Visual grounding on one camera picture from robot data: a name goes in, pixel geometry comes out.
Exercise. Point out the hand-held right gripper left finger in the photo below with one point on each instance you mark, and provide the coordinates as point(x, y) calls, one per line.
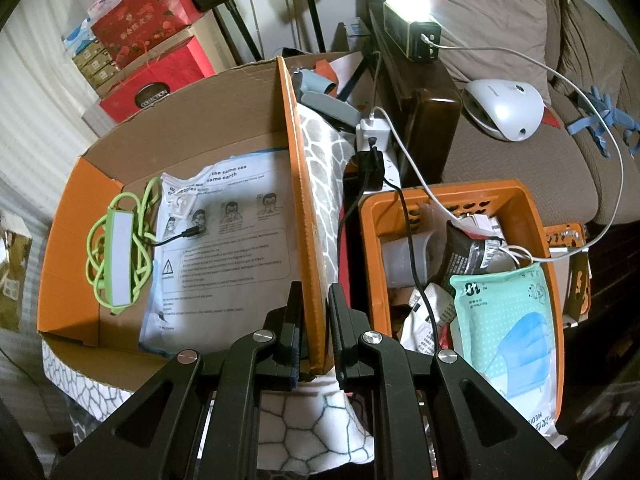
point(297, 340)

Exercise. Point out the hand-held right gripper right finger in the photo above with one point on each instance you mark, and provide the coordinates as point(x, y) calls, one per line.
point(335, 320)

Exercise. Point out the orange-brown cardboard box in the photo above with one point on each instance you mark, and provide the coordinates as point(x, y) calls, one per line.
point(125, 140)

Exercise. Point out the white paper cup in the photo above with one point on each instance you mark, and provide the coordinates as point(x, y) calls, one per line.
point(397, 260)

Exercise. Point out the white printed sachet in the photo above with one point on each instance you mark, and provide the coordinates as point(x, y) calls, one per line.
point(425, 320)

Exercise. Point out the white hexagon-patterned blanket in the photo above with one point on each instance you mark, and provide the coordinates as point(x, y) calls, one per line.
point(310, 435)

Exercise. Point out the white printed mask packet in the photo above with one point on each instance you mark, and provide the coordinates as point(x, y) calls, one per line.
point(225, 270)

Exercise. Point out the dark brown snack packet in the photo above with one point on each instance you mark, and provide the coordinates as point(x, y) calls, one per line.
point(457, 260)

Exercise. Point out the black charger plug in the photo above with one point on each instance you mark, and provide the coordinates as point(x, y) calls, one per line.
point(369, 165)

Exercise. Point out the white power strip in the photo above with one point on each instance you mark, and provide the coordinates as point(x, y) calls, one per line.
point(387, 170)

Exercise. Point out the green packet of blue masks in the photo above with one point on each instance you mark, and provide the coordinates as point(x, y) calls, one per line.
point(500, 310)

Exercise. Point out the white charger plug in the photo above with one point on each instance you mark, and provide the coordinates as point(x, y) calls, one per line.
point(372, 130)

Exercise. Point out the grey plastic case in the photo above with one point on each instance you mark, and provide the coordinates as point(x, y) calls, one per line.
point(330, 105)

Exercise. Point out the orange plastic basket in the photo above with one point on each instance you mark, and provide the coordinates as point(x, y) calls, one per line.
point(520, 200)

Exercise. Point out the brown sofa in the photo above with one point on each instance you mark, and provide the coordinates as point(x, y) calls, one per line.
point(500, 165)

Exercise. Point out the dark wooden armrest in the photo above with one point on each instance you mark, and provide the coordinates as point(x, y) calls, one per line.
point(432, 115)

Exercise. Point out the blue hair dryer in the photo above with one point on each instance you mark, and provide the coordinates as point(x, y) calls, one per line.
point(317, 80)

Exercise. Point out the small orange basket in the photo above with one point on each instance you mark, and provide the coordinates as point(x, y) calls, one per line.
point(580, 285)

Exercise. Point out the white handheld vacuum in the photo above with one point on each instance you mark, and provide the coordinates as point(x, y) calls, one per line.
point(505, 105)

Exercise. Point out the white and blue box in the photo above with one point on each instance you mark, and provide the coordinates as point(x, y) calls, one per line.
point(352, 35)

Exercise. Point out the brown cardboard carton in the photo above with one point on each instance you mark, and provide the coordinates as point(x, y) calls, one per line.
point(12, 270)

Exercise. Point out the red plastic piece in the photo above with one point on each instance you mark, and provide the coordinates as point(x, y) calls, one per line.
point(551, 120)

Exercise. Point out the portable lamp power bank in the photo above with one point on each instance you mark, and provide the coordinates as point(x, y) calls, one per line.
point(417, 35)

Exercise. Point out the black tripod legs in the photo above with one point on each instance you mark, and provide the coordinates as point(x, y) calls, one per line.
point(245, 30)

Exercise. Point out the black speaker stand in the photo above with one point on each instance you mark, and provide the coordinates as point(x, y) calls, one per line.
point(311, 15)

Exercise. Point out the stack of beige boxes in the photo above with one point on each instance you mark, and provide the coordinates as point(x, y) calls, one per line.
point(95, 65)

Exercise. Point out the large beige sofa cushion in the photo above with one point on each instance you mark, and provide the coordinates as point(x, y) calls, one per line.
point(480, 5)

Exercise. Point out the white curtain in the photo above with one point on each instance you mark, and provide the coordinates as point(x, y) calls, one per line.
point(40, 85)

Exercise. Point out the blue-white tissue pack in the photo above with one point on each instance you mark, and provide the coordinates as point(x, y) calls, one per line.
point(77, 35)

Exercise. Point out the brown sofa cushion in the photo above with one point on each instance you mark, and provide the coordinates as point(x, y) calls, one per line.
point(595, 45)

